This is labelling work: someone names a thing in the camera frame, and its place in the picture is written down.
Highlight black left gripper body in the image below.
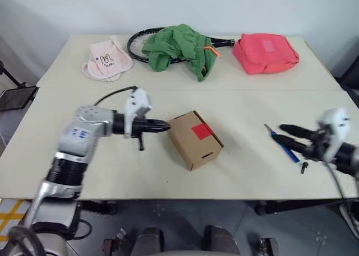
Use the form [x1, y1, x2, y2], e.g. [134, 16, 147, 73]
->
[130, 118, 154, 152]

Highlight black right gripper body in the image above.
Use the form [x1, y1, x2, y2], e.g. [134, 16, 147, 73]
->
[300, 131, 334, 175]

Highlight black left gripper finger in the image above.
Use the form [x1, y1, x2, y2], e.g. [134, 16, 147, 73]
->
[150, 118, 173, 128]
[150, 125, 173, 134]

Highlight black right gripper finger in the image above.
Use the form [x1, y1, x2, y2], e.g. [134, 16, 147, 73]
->
[275, 135, 311, 157]
[279, 124, 321, 139]

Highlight blue utility knife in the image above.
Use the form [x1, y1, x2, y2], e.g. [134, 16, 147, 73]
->
[263, 123, 301, 165]

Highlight brown cardboard box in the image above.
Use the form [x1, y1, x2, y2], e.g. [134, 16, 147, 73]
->
[167, 110, 225, 172]

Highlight red tape seal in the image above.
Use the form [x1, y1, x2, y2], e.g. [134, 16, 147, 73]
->
[191, 123, 215, 141]

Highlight black tennis racket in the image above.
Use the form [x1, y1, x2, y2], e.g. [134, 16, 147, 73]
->
[126, 27, 236, 64]

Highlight pink striped towel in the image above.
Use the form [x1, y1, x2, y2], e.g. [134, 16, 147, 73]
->
[81, 35, 134, 83]

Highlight dark object beside table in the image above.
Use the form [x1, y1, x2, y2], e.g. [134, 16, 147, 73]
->
[338, 37, 359, 111]

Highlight green crumpled garment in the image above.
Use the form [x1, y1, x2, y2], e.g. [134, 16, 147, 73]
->
[141, 23, 218, 83]

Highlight coral pink fabric bag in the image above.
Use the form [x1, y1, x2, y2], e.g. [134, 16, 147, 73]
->
[232, 32, 301, 76]

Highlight dark rounded shape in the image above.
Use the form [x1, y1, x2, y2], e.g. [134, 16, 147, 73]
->
[204, 225, 240, 253]
[137, 226, 165, 253]

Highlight black stand with mesh tray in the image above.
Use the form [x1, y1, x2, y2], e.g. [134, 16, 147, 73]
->
[0, 60, 39, 113]

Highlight grey robot torso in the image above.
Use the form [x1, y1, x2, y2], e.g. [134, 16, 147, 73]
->
[0, 202, 93, 256]

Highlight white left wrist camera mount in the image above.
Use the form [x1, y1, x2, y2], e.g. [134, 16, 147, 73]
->
[123, 87, 154, 139]

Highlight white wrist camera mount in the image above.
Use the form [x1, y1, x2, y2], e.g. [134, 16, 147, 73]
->
[317, 107, 352, 164]
[123, 87, 154, 139]

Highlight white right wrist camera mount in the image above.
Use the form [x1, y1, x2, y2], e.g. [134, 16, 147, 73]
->
[317, 107, 352, 164]

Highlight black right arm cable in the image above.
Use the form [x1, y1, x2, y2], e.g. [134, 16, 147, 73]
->
[322, 160, 348, 201]

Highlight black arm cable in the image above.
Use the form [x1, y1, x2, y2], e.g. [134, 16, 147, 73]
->
[322, 160, 348, 201]
[93, 85, 140, 106]

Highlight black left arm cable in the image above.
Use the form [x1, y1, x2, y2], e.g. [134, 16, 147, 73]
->
[93, 85, 140, 106]

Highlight black table leg frame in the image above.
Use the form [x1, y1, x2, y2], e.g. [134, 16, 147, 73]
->
[77, 200, 119, 216]
[254, 199, 346, 216]

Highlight orange drawstring cord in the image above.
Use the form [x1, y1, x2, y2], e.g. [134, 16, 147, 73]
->
[202, 45, 222, 59]

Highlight brown metal bracket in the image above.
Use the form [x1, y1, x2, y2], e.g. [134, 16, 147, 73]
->
[102, 227, 128, 256]
[258, 238, 281, 256]

